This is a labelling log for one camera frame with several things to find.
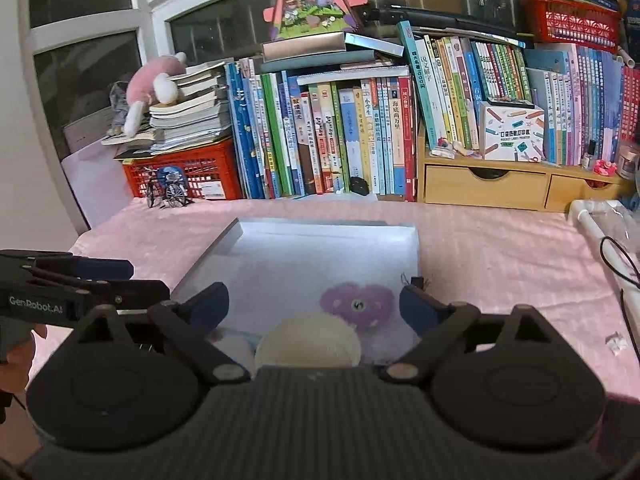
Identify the black long bar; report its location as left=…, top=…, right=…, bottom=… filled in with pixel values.
left=367, top=5, right=528, bottom=41

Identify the row of tall upright books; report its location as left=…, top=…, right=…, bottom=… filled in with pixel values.
left=225, top=57, right=418, bottom=202

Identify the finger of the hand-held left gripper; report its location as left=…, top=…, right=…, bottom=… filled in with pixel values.
left=25, top=272, right=172, bottom=312
left=0, top=250, right=135, bottom=286

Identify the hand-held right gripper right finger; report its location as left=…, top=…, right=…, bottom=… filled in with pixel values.
left=380, top=284, right=556, bottom=386

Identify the white plastic pipe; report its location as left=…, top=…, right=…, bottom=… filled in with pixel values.
left=570, top=199, right=640, bottom=311

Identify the white board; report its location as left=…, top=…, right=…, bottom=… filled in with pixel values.
left=61, top=120, right=132, bottom=231

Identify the red plastic crate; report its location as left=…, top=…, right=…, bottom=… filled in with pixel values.
left=122, top=137, right=245, bottom=201

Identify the black cable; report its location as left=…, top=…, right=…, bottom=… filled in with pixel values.
left=600, top=237, right=640, bottom=291

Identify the white printed box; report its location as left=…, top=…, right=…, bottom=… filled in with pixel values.
left=477, top=101, right=547, bottom=162

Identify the stack of flat paperback books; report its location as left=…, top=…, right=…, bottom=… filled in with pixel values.
left=102, top=60, right=233, bottom=161

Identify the pink blanket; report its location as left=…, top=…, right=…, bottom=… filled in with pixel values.
left=70, top=195, right=640, bottom=411

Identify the blue printed box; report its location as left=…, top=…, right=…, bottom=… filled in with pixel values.
left=618, top=0, right=640, bottom=61

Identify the crumpled white paper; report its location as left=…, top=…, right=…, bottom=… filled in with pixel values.
left=605, top=332, right=630, bottom=357

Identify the person's left hand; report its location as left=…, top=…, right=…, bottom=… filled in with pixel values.
left=0, top=324, right=49, bottom=398

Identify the grey hardcover book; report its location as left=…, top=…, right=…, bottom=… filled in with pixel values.
left=261, top=31, right=347, bottom=63

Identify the white round fluffy pad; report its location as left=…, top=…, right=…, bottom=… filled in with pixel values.
left=254, top=311, right=362, bottom=368

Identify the pink triangular house model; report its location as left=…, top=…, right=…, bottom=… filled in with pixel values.
left=263, top=0, right=368, bottom=43

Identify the shallow grey box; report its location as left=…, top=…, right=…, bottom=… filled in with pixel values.
left=170, top=217, right=422, bottom=367

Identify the clear jar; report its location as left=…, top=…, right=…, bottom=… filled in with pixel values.
left=617, top=142, right=640, bottom=181

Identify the white window frame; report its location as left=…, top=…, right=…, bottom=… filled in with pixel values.
left=20, top=0, right=281, bottom=91

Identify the wooden drawer organizer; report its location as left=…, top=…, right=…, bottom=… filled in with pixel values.
left=417, top=125, right=636, bottom=213

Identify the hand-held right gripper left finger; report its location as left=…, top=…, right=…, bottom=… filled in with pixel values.
left=74, top=282, right=252, bottom=386

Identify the black miniature bicycle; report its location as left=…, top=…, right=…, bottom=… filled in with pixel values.
left=145, top=165, right=194, bottom=209

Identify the row of thin shelf books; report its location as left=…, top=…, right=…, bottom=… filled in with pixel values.
left=397, top=20, right=640, bottom=167

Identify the grey fabric toy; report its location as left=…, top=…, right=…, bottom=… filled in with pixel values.
left=106, top=81, right=132, bottom=137

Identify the red plastic basket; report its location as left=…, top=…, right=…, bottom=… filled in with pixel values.
left=520, top=0, right=623, bottom=53

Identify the pink plush rabbit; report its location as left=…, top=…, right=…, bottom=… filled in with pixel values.
left=122, top=52, right=188, bottom=138

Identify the purple flower-shaped pad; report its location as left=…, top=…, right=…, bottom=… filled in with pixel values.
left=320, top=282, right=396, bottom=333

